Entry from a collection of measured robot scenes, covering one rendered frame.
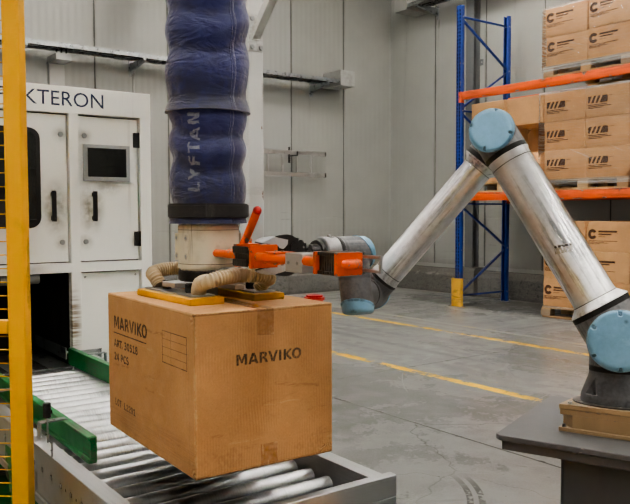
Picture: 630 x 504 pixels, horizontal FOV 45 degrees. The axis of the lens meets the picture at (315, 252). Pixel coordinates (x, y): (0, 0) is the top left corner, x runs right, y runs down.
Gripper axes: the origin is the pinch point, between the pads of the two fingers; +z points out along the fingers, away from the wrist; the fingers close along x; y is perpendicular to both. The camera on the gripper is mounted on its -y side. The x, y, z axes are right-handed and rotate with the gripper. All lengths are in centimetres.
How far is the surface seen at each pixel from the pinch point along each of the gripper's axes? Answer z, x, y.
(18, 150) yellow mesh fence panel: 42, 29, 63
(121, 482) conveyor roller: 20, -67, 46
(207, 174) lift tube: 4.9, 21.4, 18.7
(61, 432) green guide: 23, -62, 90
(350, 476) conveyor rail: -30, -64, 2
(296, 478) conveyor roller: -23, -67, 19
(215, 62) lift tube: 3, 51, 16
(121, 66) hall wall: -315, 220, 874
